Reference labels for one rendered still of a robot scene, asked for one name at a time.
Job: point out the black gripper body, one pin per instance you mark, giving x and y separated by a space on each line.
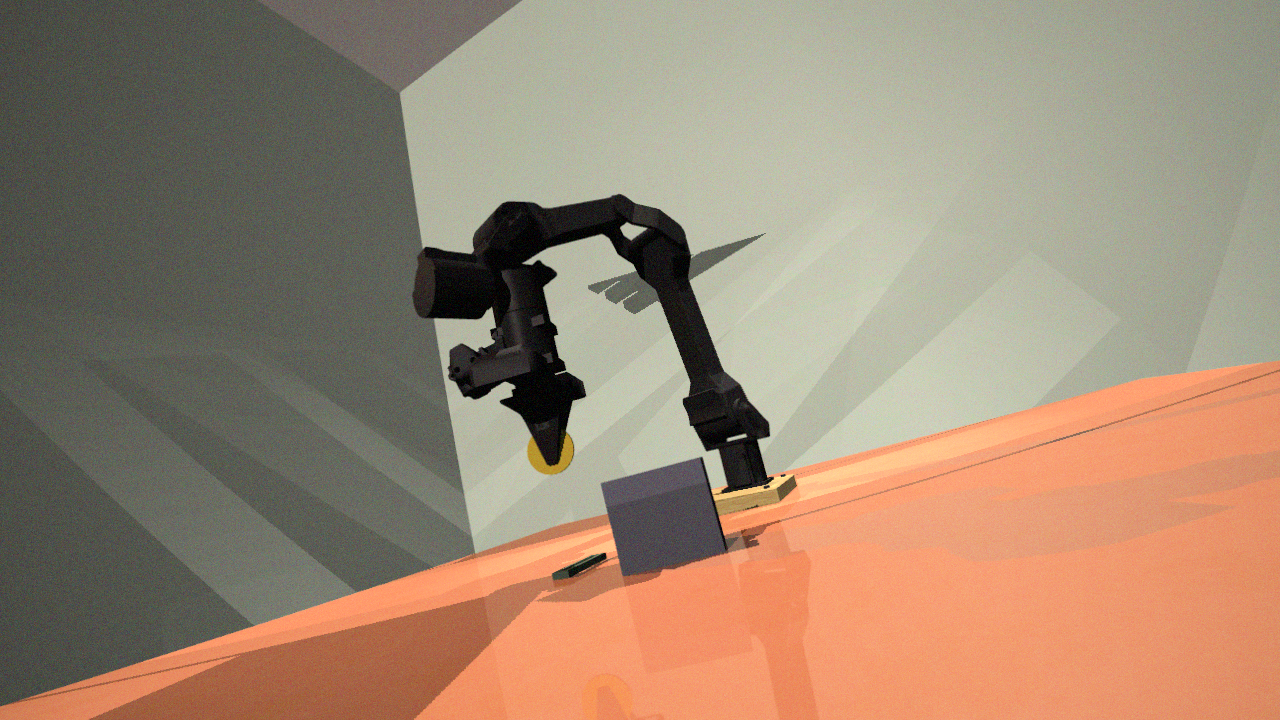
530 359

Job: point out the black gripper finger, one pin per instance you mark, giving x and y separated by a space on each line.
568 398
542 411

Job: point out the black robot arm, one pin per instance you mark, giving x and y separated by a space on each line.
459 285

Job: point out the gold coin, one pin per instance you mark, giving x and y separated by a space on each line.
566 453

